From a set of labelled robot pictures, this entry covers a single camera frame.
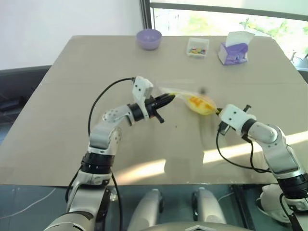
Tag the dark grey low bench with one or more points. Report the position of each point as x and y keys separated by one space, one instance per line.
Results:
x=19 y=79

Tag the silver left robot leg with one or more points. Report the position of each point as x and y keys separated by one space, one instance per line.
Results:
x=148 y=209

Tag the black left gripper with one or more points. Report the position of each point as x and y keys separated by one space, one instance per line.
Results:
x=152 y=104

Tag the silver robot torso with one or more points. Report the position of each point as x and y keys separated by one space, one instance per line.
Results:
x=192 y=227

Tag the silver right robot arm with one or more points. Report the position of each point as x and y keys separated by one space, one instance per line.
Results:
x=264 y=133

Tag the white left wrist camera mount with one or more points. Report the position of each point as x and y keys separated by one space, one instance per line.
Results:
x=140 y=90

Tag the purple tissue pack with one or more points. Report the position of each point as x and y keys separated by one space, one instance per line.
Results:
x=231 y=54

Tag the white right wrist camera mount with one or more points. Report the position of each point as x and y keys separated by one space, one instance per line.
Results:
x=232 y=115

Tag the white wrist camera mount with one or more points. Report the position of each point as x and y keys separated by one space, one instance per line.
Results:
x=232 y=115
x=140 y=90

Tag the dark window frame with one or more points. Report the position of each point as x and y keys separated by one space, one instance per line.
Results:
x=148 y=14

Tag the white tissue sheet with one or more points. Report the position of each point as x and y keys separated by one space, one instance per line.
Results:
x=238 y=37

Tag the colourful small pieces pile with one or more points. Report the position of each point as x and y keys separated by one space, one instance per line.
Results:
x=198 y=50

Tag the white rounded floor object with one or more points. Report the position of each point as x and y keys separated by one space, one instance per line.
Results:
x=272 y=199

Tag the silver robot leg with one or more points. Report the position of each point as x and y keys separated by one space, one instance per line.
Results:
x=148 y=209
x=207 y=209

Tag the orange snack packet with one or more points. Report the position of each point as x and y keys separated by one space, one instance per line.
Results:
x=196 y=100

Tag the clear plastic box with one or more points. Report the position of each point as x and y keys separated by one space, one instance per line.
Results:
x=197 y=43

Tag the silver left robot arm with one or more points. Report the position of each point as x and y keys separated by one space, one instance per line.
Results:
x=103 y=134

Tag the clear plastic zipper bag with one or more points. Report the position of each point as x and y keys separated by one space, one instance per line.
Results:
x=207 y=106

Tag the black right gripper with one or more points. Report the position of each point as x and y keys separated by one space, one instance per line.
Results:
x=223 y=128

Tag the purple plastic bowl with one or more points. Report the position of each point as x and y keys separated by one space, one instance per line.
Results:
x=148 y=39

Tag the silver right robot leg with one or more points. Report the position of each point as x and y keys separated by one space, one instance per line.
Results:
x=207 y=209

